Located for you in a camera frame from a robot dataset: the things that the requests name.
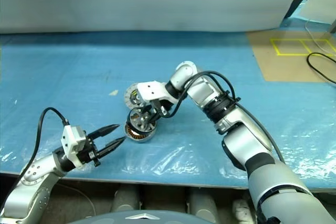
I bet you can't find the white board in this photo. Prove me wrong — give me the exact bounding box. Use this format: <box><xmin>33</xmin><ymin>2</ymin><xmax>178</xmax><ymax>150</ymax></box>
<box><xmin>299</xmin><ymin>0</ymin><xmax>336</xmax><ymax>24</ymax></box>

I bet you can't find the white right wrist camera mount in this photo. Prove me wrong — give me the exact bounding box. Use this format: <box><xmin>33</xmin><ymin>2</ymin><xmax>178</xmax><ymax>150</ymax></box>
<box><xmin>136</xmin><ymin>80</ymin><xmax>175</xmax><ymax>104</ymax></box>

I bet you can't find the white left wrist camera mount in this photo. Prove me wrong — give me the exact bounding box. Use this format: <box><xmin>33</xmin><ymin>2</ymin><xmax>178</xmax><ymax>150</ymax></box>
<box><xmin>60</xmin><ymin>125</ymin><xmax>88</xmax><ymax>168</ymax></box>

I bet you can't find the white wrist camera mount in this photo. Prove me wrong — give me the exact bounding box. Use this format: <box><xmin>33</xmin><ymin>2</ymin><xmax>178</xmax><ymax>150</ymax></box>
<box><xmin>136</xmin><ymin>80</ymin><xmax>175</xmax><ymax>104</ymax></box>
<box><xmin>60</xmin><ymin>125</ymin><xmax>88</xmax><ymax>168</ymax></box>

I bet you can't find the white motor stator disc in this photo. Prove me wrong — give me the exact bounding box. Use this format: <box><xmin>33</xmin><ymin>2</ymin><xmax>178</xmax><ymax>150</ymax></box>
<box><xmin>123</xmin><ymin>83</ymin><xmax>145</xmax><ymax>110</ymax></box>

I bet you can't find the black silver motor rotor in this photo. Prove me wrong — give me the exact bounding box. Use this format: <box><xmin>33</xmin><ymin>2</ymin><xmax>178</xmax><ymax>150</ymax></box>
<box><xmin>128</xmin><ymin>106</ymin><xmax>159</xmax><ymax>134</ymax></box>

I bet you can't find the black cable on cardboard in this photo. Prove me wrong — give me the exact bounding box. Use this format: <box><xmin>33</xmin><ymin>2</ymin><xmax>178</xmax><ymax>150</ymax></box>
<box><xmin>307</xmin><ymin>52</ymin><xmax>336</xmax><ymax>87</ymax></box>

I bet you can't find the blue plastic table sheet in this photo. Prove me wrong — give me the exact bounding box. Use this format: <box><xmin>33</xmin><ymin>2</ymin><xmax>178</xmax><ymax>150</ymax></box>
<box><xmin>0</xmin><ymin>31</ymin><xmax>336</xmax><ymax>191</ymax></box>

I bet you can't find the grey robot torso with logo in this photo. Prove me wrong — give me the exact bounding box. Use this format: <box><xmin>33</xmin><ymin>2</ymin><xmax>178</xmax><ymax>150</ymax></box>
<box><xmin>70</xmin><ymin>209</ymin><xmax>211</xmax><ymax>224</ymax></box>

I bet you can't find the grey rounded cylinder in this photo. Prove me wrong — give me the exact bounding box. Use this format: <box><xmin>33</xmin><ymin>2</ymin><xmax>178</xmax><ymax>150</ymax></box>
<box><xmin>188</xmin><ymin>188</ymin><xmax>219</xmax><ymax>217</ymax></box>
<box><xmin>112</xmin><ymin>184</ymin><xmax>143</xmax><ymax>212</ymax></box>

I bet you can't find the thin white cable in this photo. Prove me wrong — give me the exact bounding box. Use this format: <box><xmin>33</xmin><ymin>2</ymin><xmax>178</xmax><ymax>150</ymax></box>
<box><xmin>304</xmin><ymin>19</ymin><xmax>334</xmax><ymax>55</ymax></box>

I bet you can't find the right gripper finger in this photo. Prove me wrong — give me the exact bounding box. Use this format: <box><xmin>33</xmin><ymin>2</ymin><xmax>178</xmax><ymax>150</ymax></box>
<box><xmin>141</xmin><ymin>104</ymin><xmax>152</xmax><ymax>120</ymax></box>
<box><xmin>149</xmin><ymin>110</ymin><xmax>162</xmax><ymax>131</ymax></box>

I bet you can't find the silver stator with copper windings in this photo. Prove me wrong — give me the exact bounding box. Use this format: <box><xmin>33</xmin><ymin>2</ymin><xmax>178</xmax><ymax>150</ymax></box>
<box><xmin>123</xmin><ymin>123</ymin><xmax>158</xmax><ymax>144</ymax></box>

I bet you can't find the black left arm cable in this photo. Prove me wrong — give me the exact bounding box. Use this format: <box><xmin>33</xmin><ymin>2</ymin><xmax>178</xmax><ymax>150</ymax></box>
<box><xmin>17</xmin><ymin>107</ymin><xmax>71</xmax><ymax>183</ymax></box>

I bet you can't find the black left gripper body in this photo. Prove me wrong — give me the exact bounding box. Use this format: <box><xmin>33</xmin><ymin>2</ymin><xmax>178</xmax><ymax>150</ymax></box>
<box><xmin>79</xmin><ymin>136</ymin><xmax>102</xmax><ymax>167</ymax></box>

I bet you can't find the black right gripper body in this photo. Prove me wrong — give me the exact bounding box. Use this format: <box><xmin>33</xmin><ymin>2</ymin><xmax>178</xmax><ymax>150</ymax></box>
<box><xmin>149</xmin><ymin>98</ymin><xmax>174</xmax><ymax>118</ymax></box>

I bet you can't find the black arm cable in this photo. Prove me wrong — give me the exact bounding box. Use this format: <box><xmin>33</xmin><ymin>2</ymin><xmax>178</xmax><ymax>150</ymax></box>
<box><xmin>17</xmin><ymin>107</ymin><xmax>71</xmax><ymax>183</ymax></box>
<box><xmin>160</xmin><ymin>70</ymin><xmax>287</xmax><ymax>163</ymax></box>

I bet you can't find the brown cardboard sheet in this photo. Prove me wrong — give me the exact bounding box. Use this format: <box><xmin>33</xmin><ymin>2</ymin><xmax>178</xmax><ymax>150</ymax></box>
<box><xmin>246</xmin><ymin>30</ymin><xmax>336</xmax><ymax>83</ymax></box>

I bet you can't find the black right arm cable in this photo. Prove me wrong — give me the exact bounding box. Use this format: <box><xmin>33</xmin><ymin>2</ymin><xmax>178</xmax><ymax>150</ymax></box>
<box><xmin>160</xmin><ymin>70</ymin><xmax>287</xmax><ymax>163</ymax></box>

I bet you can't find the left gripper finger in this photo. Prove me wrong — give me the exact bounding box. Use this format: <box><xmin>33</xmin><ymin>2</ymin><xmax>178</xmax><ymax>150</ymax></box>
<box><xmin>88</xmin><ymin>123</ymin><xmax>121</xmax><ymax>141</ymax></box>
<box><xmin>98</xmin><ymin>136</ymin><xmax>128</xmax><ymax>158</ymax></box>

